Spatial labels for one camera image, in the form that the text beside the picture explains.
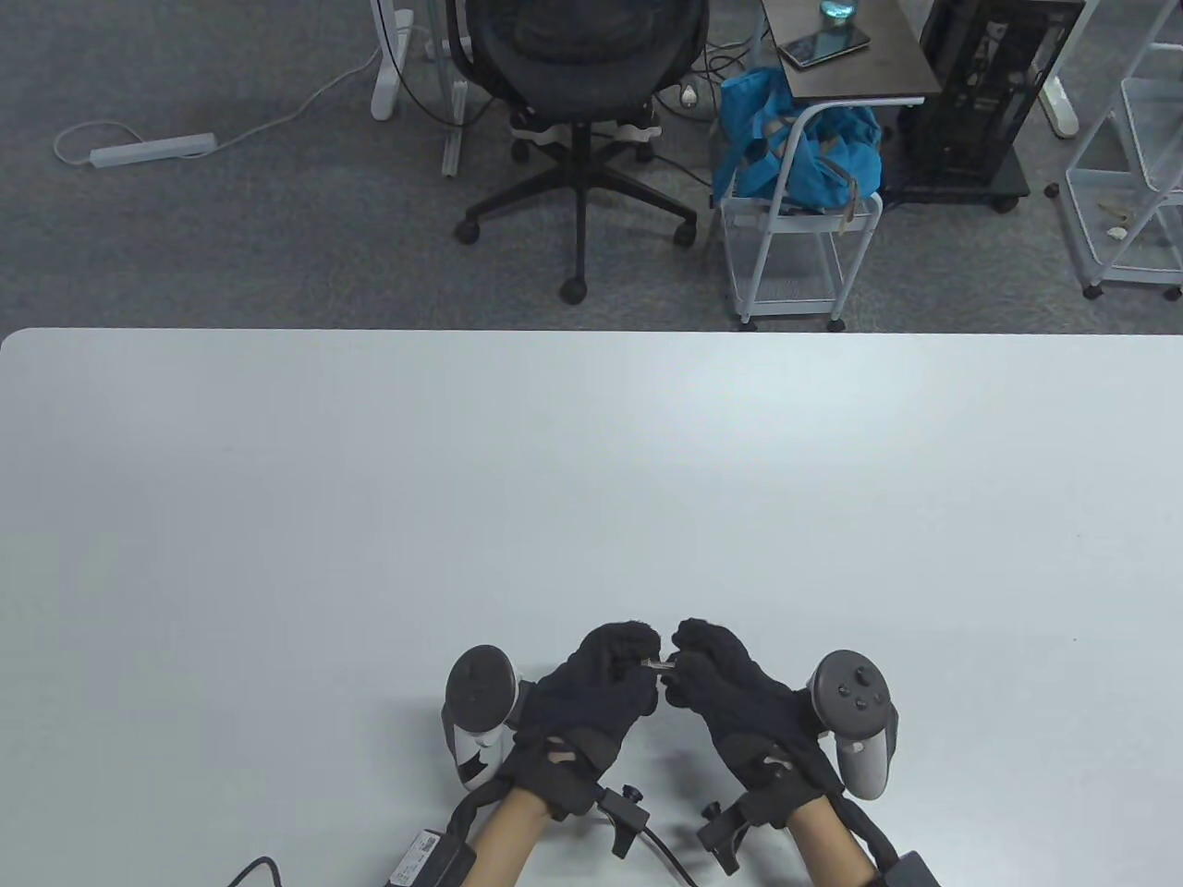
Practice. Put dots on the grey hand controller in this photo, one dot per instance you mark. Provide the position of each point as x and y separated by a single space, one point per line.
479 686
852 698

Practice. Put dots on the blue bag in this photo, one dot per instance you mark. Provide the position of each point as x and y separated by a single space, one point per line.
823 157

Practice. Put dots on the person's right forearm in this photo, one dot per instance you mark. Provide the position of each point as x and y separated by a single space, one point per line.
827 855

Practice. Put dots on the person's left forearm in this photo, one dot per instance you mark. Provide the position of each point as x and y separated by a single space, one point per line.
504 845

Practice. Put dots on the person's right hand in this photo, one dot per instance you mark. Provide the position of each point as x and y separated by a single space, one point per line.
753 725

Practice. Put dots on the black computer case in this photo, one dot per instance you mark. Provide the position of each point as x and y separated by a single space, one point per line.
980 92

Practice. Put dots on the black smartphone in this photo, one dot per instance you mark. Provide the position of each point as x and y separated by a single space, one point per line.
823 48

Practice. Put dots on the white desk leg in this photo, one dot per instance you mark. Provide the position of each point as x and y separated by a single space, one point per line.
388 92
1061 111

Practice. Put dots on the white power strip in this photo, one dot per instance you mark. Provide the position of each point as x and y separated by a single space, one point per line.
152 148

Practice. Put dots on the aluminium post base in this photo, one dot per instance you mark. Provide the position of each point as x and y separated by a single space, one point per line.
453 139

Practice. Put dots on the black box with white label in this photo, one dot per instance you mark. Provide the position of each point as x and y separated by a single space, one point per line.
425 859

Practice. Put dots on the black mesh office chair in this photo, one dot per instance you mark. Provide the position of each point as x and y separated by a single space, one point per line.
578 55

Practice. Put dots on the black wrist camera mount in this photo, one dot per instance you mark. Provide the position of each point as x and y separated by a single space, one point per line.
628 813
721 836

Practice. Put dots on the person's left hand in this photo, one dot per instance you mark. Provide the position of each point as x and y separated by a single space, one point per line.
578 710

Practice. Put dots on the white rolling side table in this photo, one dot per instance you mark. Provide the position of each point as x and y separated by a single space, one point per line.
869 69

